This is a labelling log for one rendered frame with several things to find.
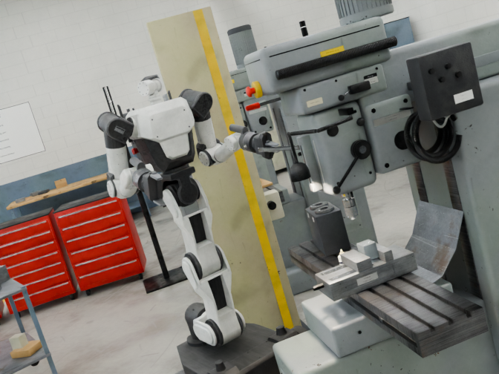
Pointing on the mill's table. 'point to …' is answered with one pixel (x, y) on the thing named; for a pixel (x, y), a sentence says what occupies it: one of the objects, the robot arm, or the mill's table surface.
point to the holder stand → (327, 228)
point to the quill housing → (338, 149)
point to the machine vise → (401, 260)
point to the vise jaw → (356, 260)
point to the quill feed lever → (360, 148)
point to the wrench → (277, 148)
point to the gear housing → (331, 91)
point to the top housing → (301, 50)
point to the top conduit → (336, 58)
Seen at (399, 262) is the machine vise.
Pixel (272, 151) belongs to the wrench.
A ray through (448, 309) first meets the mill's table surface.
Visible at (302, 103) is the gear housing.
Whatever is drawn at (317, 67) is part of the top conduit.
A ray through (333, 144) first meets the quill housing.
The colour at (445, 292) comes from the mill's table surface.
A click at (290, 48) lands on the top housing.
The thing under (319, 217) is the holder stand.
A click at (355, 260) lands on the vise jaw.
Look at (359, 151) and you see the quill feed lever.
